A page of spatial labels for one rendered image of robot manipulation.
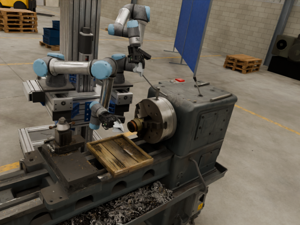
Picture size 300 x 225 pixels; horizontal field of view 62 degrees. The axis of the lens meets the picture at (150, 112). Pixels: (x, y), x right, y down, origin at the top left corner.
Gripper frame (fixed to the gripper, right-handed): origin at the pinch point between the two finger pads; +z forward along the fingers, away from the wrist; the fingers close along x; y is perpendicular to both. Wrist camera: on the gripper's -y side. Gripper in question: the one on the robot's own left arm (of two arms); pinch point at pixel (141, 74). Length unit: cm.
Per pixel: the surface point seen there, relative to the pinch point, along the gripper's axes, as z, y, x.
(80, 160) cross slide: 45, 52, 1
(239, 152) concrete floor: 119, -215, -69
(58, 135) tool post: 29, 60, -4
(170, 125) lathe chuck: 35.7, -6.1, 15.2
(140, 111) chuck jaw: 24.3, 4.3, -0.8
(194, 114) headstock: 30.8, -21.1, 24.2
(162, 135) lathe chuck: 40.9, -0.5, 12.9
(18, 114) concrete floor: 21, 23, -279
